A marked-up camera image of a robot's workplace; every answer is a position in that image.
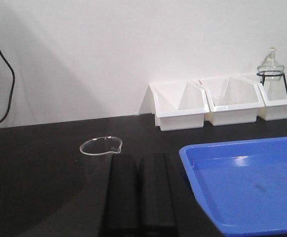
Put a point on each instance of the middle white storage bin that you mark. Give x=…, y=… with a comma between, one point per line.
x=231, y=100

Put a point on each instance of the blue plastic tray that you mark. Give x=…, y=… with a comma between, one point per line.
x=240, y=185

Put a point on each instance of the black wire tripod stand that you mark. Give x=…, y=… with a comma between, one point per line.
x=272, y=76

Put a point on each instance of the white storage bin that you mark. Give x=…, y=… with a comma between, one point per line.
x=177, y=105
x=231, y=100
x=274, y=97

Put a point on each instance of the right white storage bin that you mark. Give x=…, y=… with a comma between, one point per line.
x=274, y=97

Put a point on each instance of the glass beaker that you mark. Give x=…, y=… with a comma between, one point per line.
x=101, y=146

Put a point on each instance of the left white storage bin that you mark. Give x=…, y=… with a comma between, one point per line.
x=177, y=105

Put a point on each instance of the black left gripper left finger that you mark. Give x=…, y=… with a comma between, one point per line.
x=121, y=211

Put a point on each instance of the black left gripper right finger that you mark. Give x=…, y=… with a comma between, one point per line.
x=155, y=206

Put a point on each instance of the glass alcohol lamp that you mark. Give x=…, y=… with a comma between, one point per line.
x=270, y=63

